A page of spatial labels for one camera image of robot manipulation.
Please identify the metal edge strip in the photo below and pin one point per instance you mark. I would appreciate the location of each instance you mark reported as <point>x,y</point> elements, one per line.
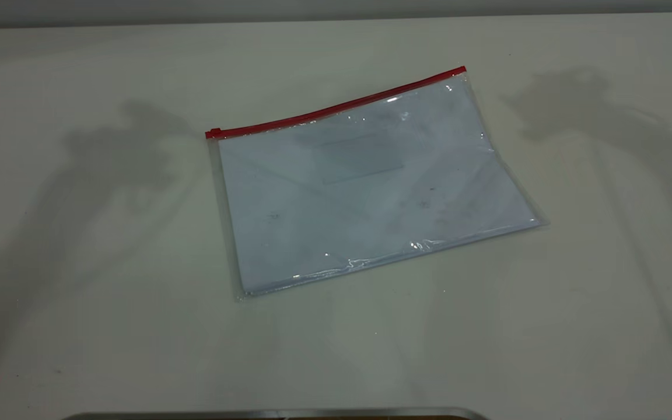
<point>277,414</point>

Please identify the clear plastic zipper bag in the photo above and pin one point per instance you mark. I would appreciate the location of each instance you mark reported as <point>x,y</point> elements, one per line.
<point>371,192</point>

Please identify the red zipper slider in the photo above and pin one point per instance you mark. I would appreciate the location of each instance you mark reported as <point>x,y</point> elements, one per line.
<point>214,133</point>

